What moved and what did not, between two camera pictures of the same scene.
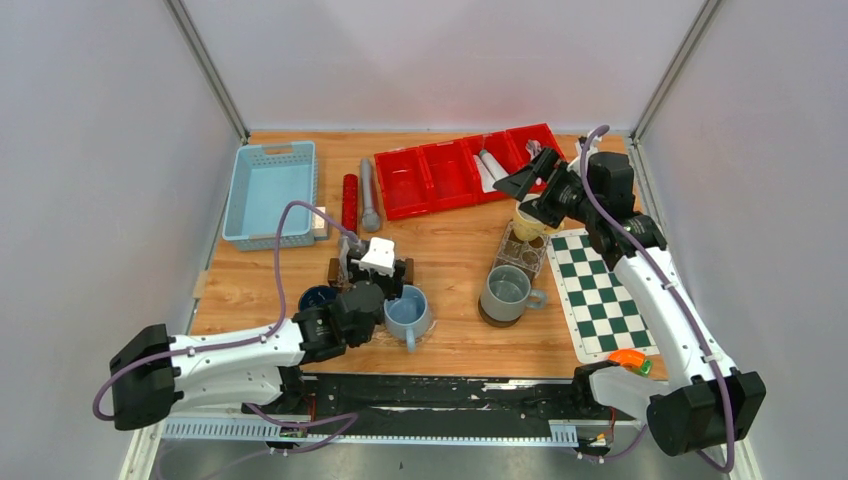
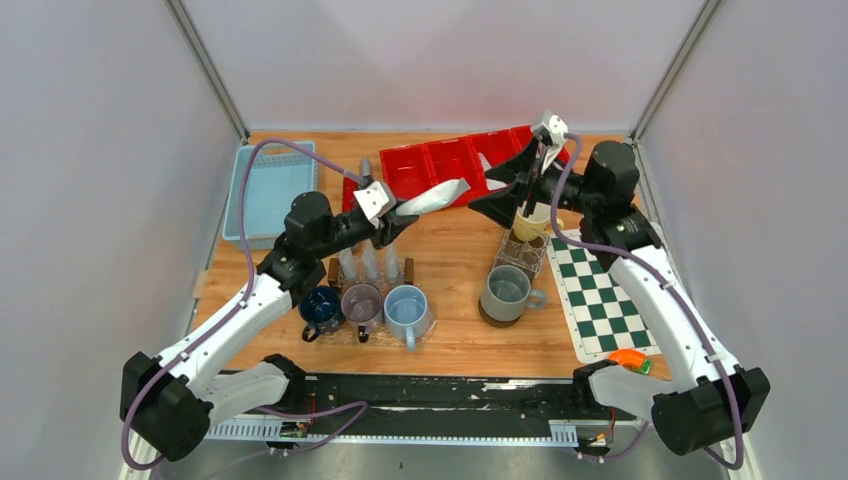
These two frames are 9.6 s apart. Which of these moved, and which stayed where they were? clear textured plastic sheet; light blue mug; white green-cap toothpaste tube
Moved: white green-cap toothpaste tube
Stayed: clear textured plastic sheet; light blue mug
